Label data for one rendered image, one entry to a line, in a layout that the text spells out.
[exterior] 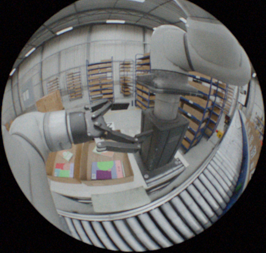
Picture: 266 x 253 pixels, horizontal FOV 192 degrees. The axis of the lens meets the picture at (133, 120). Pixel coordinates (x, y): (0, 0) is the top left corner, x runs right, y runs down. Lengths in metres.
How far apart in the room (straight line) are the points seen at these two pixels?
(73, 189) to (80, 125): 0.49
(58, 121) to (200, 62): 0.35
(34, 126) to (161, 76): 0.35
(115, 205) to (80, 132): 0.42
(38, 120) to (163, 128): 0.35
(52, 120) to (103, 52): 9.21
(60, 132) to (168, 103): 0.33
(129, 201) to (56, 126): 0.45
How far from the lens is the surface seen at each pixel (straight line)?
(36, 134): 0.18
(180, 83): 0.30
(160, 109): 0.35
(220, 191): 0.81
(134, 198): 0.50
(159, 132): 0.31
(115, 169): 0.53
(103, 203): 0.52
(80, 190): 0.59
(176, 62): 0.29
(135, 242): 0.58
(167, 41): 0.30
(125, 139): 0.20
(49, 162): 0.76
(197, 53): 0.25
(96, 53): 9.34
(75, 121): 0.18
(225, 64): 0.24
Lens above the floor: 1.25
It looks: 31 degrees down
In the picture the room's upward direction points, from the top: straight up
